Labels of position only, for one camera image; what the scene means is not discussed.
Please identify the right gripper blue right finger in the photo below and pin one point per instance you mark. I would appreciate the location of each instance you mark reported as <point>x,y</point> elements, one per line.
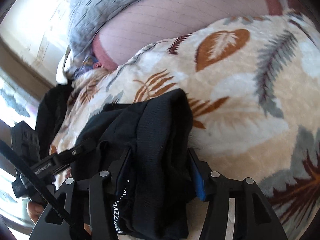
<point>199,171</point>

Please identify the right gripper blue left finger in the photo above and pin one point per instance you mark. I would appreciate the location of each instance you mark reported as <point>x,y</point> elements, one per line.
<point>123,168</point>

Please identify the black pants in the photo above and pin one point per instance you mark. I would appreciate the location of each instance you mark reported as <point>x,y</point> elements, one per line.
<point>154,201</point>

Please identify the left hand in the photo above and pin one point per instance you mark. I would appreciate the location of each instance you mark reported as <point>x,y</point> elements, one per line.
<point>34,211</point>

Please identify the black garment pile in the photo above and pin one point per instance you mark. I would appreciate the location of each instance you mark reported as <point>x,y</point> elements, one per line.
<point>50,116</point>

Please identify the white cloth at headboard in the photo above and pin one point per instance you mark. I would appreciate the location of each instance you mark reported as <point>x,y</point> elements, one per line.
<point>66,69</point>

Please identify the cream leaf-pattern blanket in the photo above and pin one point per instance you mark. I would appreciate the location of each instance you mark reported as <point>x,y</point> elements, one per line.
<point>253,88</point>

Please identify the pink maroon bed sheet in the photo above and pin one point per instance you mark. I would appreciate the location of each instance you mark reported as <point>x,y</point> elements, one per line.
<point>148,21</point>

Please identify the grey quilted pillow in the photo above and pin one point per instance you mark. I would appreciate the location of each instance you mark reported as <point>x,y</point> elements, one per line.
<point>86,18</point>

